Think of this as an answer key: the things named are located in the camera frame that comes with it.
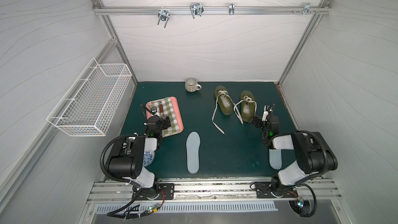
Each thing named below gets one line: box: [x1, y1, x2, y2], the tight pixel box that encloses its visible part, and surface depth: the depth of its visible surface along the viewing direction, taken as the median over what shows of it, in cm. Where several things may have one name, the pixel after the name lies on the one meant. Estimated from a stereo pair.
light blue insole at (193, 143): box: [186, 131, 201, 174], surface depth 88 cm
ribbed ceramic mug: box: [185, 77, 203, 93], surface depth 113 cm
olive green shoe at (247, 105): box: [240, 90, 255, 122], surface depth 103 cm
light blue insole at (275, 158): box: [268, 148, 283, 171], surface depth 85 cm
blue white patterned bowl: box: [143, 150, 155, 167], surface depth 85 cm
